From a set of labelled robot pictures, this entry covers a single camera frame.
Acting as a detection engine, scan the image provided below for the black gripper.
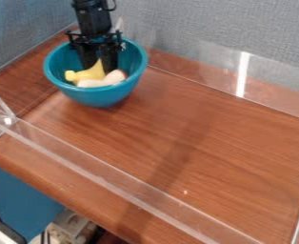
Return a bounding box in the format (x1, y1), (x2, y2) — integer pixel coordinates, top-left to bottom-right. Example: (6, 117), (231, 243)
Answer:
(66, 0), (122, 73)

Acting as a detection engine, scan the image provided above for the white and brown toy mushroom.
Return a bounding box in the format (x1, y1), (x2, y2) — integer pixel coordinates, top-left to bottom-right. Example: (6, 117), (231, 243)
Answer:
(77, 70), (126, 88)

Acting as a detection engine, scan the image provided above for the clear acrylic barrier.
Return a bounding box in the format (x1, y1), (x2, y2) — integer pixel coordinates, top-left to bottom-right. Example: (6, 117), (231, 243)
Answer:
(0, 33), (299, 244)

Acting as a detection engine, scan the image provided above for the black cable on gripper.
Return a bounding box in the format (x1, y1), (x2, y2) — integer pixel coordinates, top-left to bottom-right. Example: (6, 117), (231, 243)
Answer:
(103, 0), (118, 11)

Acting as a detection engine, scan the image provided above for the white object under table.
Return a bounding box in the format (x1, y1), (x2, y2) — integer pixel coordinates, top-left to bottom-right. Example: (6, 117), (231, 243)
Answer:
(27, 209), (97, 244)

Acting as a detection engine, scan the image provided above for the yellow toy banana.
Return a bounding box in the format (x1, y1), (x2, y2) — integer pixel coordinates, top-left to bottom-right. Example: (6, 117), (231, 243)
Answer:
(65, 60), (105, 85)

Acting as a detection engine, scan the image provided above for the blue plastic bowl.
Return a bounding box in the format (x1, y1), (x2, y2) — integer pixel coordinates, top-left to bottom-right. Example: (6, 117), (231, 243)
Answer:
(42, 38), (149, 108)

